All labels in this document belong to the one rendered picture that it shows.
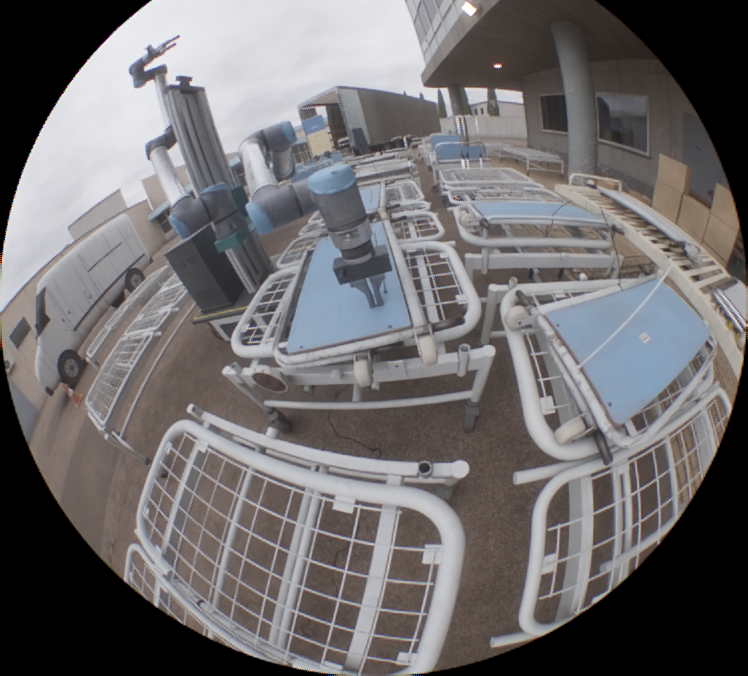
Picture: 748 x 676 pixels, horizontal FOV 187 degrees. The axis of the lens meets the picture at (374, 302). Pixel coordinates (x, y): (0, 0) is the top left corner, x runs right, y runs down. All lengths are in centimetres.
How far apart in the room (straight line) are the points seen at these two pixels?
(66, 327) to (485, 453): 758
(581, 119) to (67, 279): 1105
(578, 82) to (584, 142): 111
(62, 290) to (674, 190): 1053
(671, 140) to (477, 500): 622
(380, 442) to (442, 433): 26
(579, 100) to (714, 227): 291
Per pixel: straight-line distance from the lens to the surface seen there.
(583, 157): 487
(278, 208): 54
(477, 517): 97
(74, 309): 741
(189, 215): 119
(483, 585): 105
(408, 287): 63
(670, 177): 342
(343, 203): 44
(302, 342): 62
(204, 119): 173
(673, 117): 623
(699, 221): 333
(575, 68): 505
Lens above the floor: 95
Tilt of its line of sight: 39 degrees down
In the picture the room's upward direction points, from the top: 16 degrees counter-clockwise
